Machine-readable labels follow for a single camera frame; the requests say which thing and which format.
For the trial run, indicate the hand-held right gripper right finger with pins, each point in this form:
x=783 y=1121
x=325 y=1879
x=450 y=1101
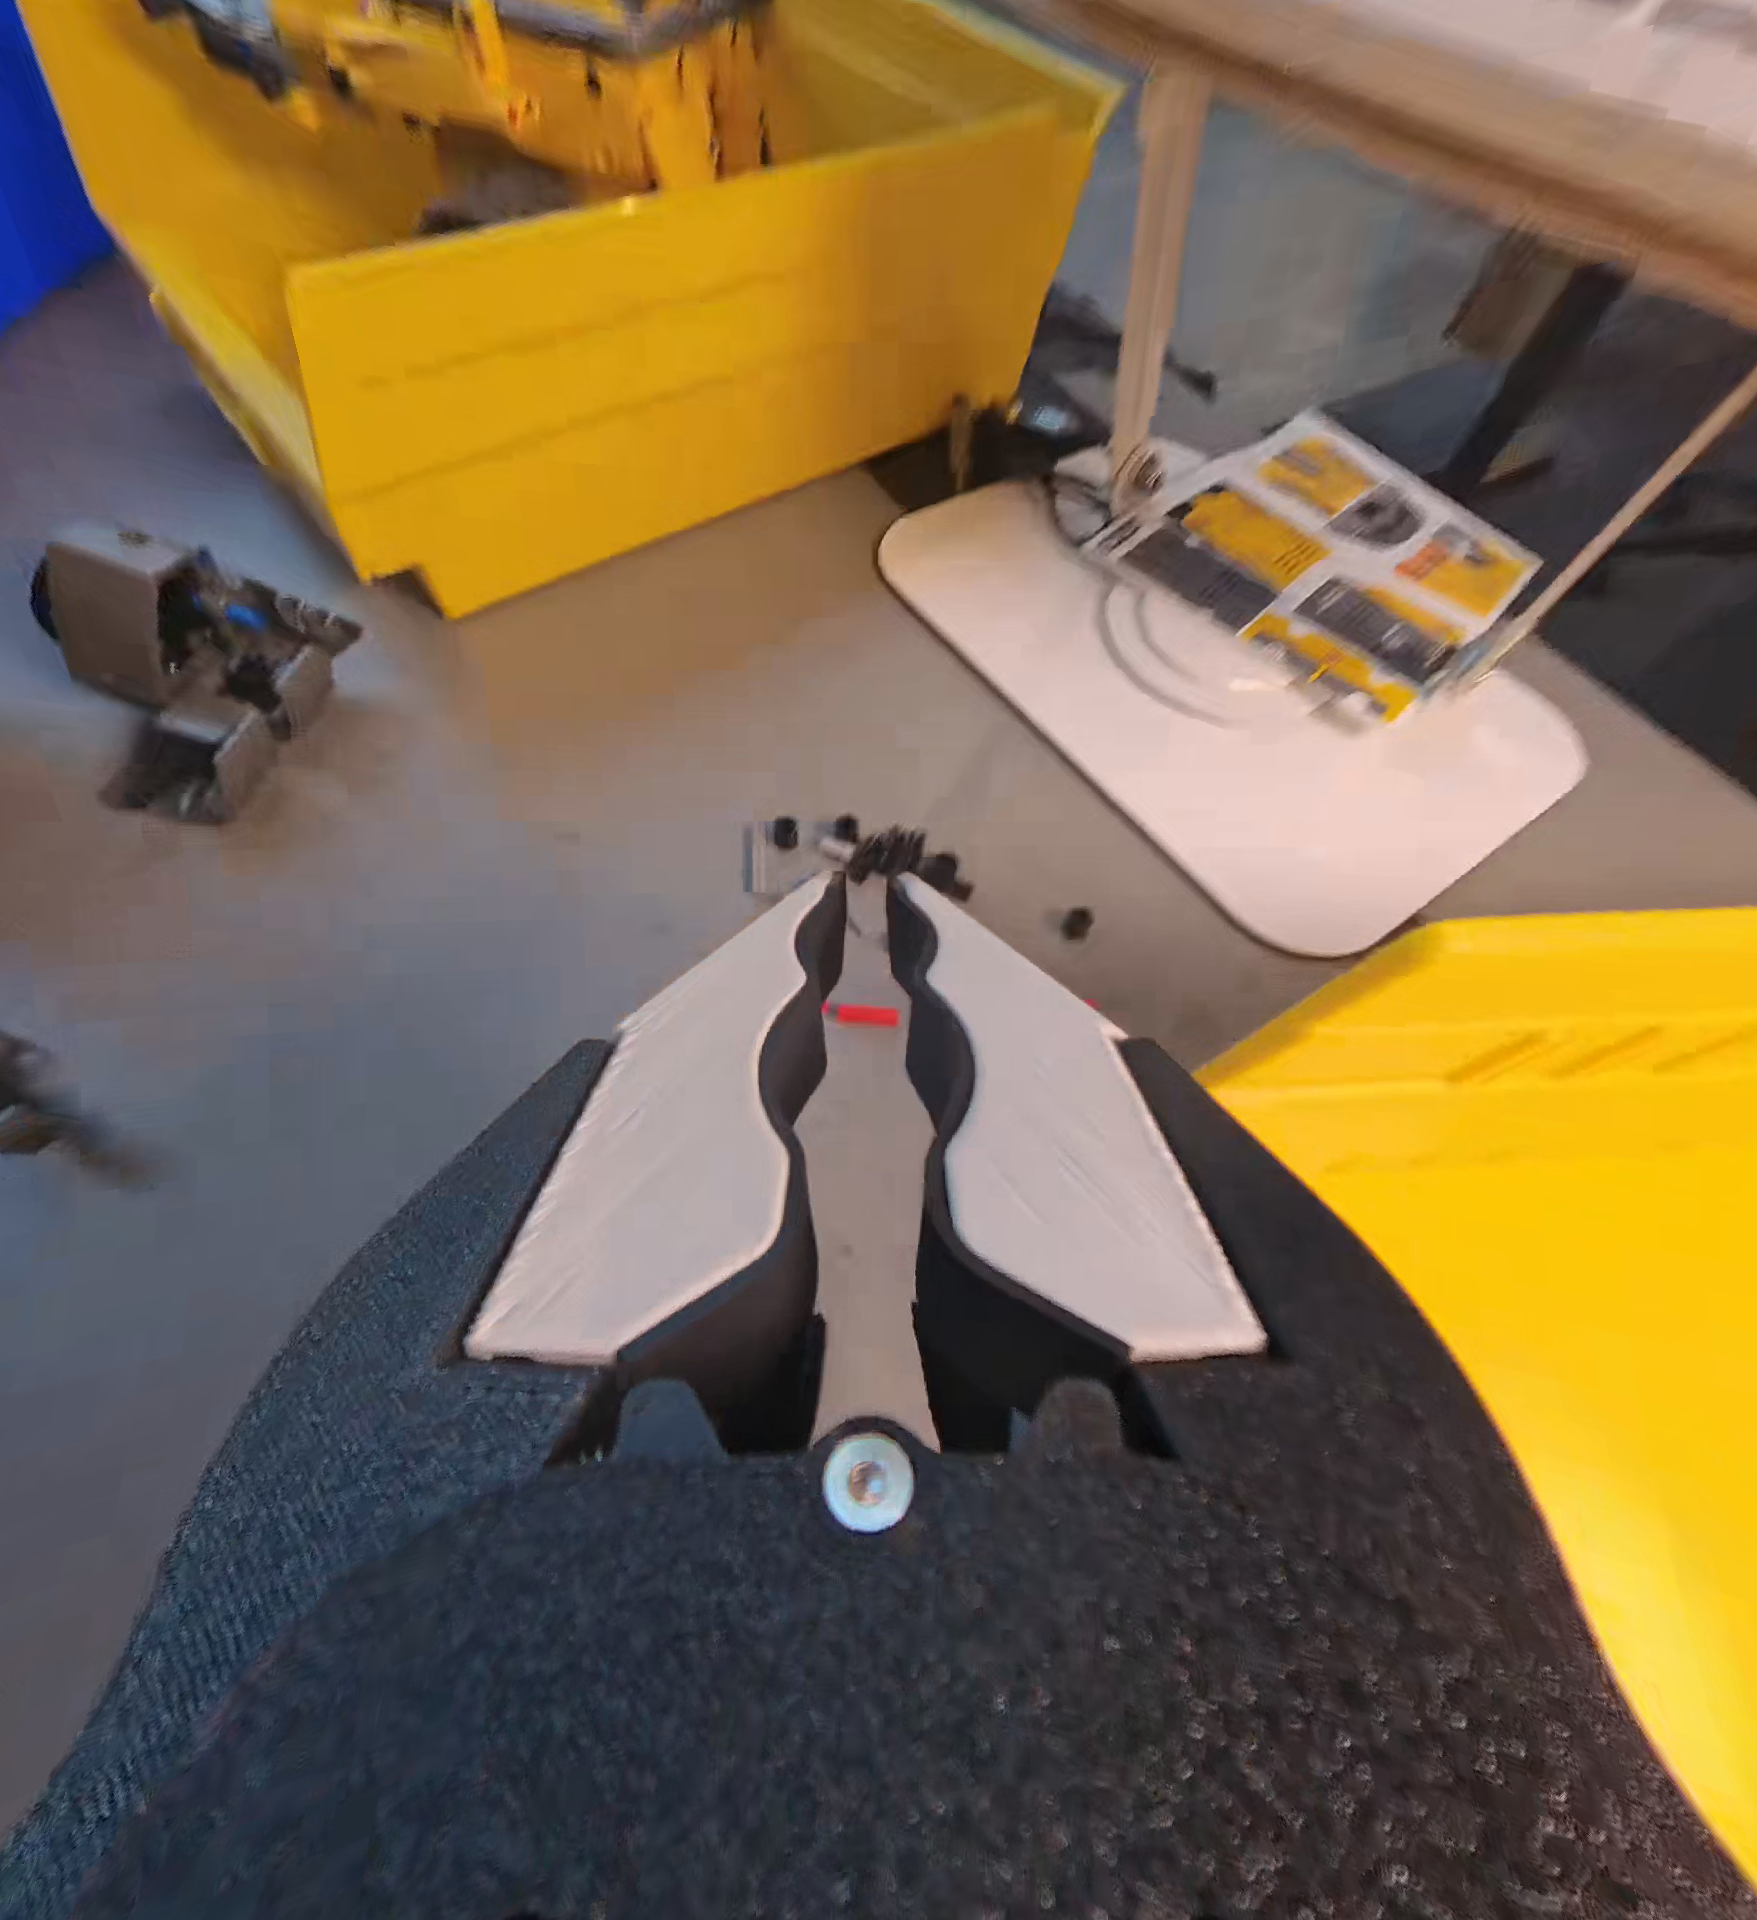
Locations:
x=1073 y=1184

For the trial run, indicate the yellow toy bulldozer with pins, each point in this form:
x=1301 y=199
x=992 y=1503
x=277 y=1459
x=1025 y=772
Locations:
x=518 y=89

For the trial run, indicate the sticker sheet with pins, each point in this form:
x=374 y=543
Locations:
x=1314 y=554

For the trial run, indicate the small black blue-pin assembly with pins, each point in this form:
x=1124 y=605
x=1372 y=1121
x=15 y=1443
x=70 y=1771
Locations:
x=30 y=1127

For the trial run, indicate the white book stand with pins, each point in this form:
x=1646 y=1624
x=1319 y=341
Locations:
x=1268 y=840

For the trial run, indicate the pile of small toy pieces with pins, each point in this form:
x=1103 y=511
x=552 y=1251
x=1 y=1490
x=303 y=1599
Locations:
x=894 y=856

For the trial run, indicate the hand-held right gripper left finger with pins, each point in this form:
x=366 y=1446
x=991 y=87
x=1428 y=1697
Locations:
x=637 y=1184

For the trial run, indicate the wide yellow bin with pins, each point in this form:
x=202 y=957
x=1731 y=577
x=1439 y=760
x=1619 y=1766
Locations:
x=1643 y=1275

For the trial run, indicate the grey desk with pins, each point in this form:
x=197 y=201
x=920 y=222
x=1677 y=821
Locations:
x=518 y=899

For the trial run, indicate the grey toy cab assembly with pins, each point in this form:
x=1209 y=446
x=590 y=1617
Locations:
x=106 y=616

